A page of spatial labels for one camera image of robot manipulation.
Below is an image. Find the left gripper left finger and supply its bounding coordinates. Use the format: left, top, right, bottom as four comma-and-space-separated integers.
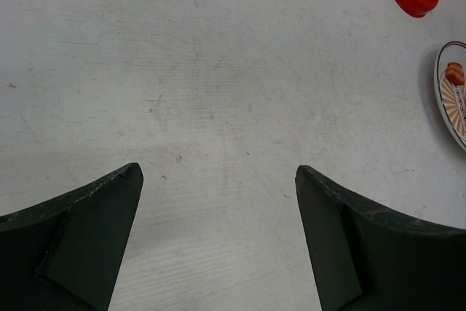
1, 162, 143, 310

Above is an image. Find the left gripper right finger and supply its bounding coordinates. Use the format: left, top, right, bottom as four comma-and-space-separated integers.
295, 165, 465, 310

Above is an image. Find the brown braised meat piece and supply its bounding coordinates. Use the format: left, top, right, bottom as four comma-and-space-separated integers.
445, 62, 465, 86

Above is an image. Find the patterned round plate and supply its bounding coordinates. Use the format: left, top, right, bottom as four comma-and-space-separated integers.
434, 41, 466, 150

